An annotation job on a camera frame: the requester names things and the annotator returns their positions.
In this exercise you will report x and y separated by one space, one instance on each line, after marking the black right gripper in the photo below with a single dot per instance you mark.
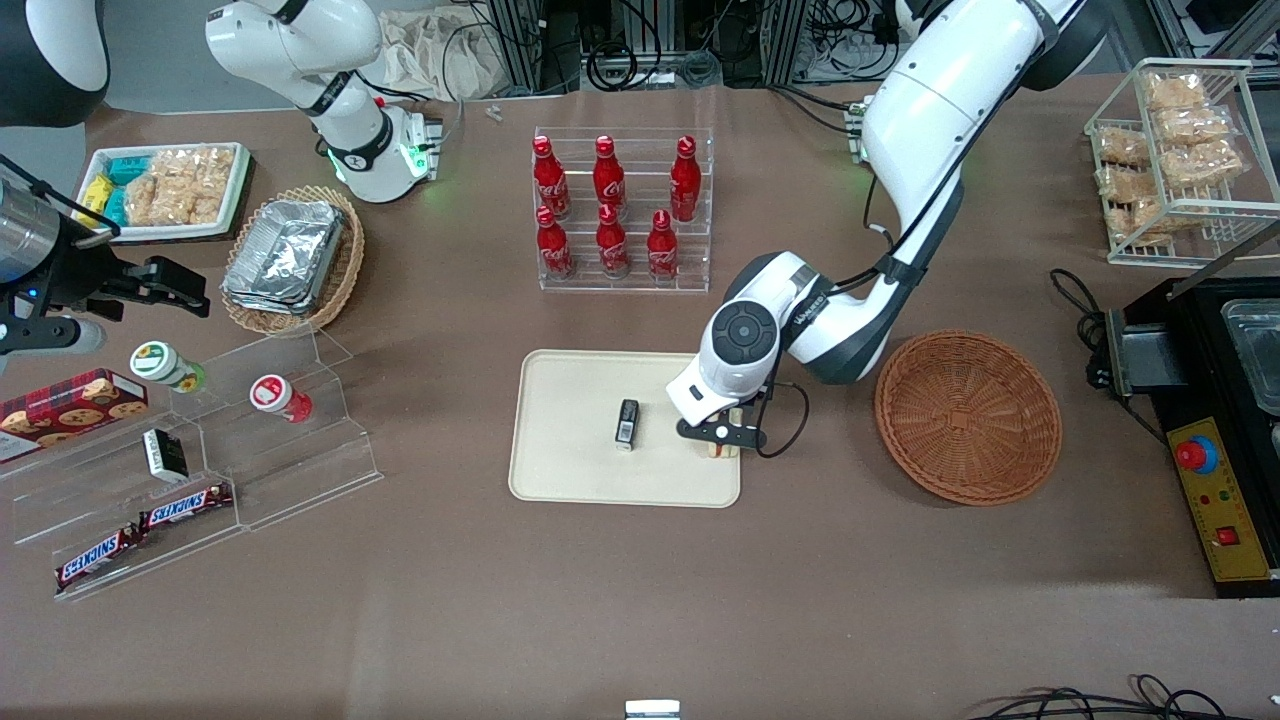
78 283

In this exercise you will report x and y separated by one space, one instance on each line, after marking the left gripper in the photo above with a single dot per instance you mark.
751 405

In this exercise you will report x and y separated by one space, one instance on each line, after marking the triangular sandwich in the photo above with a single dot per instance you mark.
721 452

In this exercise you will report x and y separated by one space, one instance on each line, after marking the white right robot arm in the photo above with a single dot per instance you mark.
345 120

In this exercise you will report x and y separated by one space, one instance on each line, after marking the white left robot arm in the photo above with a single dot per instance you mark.
920 120

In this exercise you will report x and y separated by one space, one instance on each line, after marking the white snack tray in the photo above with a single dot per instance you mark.
160 235

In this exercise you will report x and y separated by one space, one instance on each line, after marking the beige plastic tray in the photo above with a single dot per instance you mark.
570 430

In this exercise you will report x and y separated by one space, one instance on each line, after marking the light wicker basket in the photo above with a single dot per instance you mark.
345 270

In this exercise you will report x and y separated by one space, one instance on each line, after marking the brown wicker basket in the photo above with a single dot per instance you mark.
965 420

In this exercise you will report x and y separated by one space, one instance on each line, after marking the green lid cup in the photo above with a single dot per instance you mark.
160 363

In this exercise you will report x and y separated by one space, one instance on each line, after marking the rice cracker pack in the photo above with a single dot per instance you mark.
155 205
200 170

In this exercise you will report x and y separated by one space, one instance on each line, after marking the small black box with label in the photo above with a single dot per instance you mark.
627 425

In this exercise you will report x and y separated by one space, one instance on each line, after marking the teal snack pack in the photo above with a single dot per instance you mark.
127 168
116 206

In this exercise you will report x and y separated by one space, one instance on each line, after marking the stacked foil containers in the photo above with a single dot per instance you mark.
285 255

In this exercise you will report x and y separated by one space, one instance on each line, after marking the yellow snack pack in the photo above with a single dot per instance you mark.
95 193

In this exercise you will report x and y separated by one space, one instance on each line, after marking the clear acrylic bottle rack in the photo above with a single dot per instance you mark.
640 285

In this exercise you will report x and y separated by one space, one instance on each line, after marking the red lid cup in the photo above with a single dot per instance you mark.
275 395

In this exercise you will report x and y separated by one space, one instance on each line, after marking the red cola bottle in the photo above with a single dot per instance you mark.
553 248
608 178
549 180
611 245
685 180
661 250

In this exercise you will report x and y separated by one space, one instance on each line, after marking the red cookie box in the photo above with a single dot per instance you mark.
70 410

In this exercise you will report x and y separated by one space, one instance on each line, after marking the black and white small box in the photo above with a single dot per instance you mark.
165 455

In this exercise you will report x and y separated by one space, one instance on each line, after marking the Snickers bar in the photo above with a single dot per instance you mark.
95 558
185 506

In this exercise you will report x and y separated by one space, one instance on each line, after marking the clear acrylic stepped stand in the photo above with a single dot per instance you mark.
300 470

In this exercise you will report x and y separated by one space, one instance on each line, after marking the small white device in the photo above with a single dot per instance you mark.
652 710

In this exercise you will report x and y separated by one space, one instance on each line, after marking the beige cloth bag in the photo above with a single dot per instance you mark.
430 55

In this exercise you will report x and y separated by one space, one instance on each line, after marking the bagged fried snack pack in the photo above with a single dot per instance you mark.
1145 222
1195 126
1205 165
1175 92
1128 185
1122 148

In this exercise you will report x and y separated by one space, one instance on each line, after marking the black countertop appliance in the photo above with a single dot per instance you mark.
1200 340

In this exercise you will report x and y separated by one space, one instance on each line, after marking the yellow emergency stop panel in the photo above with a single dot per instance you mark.
1225 520

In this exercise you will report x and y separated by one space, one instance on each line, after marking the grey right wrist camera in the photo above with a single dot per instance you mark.
50 335

